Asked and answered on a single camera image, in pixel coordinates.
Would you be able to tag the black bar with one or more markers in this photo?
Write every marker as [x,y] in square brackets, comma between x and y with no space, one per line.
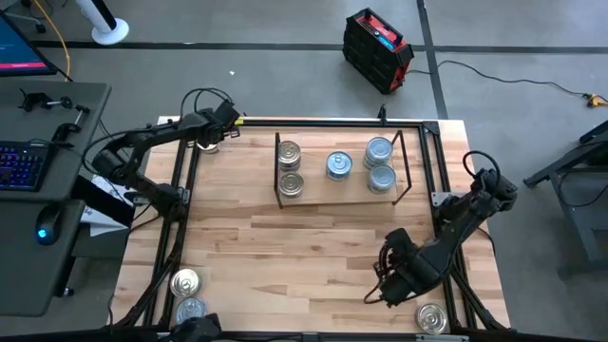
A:
[102,202]

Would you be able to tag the white paper sheets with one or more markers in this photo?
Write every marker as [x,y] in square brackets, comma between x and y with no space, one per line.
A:
[102,223]

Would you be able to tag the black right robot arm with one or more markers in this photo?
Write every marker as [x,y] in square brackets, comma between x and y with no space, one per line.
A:
[456,228]

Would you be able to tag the yellow power plug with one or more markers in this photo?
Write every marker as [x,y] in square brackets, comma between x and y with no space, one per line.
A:
[594,100]

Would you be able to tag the black frame clamp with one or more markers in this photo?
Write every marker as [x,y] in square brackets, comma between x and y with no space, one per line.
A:
[381,114]

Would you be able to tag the computer monitor with blue screen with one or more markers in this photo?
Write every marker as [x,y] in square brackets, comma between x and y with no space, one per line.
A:
[19,52]

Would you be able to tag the small grey camera mount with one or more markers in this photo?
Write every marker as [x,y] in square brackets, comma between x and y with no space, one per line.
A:
[309,337]

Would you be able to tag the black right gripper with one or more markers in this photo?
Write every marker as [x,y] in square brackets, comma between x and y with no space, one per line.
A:
[411,280]

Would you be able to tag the wooden shelf with black legs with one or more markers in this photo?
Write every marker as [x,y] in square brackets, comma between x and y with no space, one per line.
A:
[332,192]

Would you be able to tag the backlit black keyboard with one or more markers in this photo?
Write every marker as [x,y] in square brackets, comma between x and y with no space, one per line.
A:
[24,166]

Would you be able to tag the red and black tool case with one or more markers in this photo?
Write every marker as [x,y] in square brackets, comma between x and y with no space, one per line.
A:
[375,52]

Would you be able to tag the black metal table stand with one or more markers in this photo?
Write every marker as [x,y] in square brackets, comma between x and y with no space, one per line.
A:
[560,166]

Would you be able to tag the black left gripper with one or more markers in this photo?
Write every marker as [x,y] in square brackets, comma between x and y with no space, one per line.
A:
[214,127]

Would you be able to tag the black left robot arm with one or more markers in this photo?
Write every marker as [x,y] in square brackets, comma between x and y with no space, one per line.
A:
[157,134]

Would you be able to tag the black screw clamp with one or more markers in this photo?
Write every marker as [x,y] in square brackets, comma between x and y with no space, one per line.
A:
[35,100]
[66,128]

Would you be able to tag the black computer mouse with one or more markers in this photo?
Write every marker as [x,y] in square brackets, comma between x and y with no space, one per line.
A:
[47,223]

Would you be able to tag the dark grey desk top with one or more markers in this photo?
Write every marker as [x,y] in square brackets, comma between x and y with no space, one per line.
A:
[66,166]
[28,275]

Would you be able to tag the white round-base stand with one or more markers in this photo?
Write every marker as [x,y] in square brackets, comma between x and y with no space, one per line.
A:
[111,31]

